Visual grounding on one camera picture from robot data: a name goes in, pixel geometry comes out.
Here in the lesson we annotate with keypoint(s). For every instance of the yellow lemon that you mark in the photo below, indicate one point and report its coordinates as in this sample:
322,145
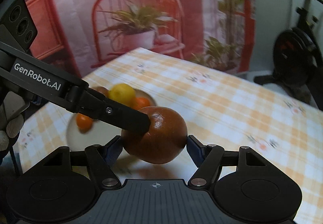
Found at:
123,94

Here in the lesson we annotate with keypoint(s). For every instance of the gloved left hand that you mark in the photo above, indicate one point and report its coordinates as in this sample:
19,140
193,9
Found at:
12,121

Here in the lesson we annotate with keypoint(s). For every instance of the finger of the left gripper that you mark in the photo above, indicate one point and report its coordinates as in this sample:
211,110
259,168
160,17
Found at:
98,107

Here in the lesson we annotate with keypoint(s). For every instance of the orange plaid tablecloth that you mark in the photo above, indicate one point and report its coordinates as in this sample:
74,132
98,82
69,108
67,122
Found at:
218,109

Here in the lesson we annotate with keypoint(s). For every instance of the black exercise bike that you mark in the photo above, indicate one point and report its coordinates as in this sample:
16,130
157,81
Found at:
297,59

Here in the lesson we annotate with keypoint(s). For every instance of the beige round plate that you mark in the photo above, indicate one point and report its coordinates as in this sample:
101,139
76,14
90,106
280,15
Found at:
100,133

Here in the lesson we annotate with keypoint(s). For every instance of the large red apple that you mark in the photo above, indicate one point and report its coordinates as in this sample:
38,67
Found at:
165,139

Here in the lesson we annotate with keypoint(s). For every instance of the printed pink backdrop cloth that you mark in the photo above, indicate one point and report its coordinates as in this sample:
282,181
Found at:
81,35

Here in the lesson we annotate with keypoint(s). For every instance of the dark red apple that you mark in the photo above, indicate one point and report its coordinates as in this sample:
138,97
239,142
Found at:
102,90

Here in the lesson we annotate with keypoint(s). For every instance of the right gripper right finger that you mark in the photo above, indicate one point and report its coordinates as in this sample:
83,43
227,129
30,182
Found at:
207,159

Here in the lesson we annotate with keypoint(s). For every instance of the small orange mandarin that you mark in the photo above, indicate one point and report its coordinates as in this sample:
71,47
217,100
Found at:
84,123

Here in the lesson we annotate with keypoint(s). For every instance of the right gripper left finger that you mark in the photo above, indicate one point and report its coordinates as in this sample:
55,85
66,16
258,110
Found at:
101,159

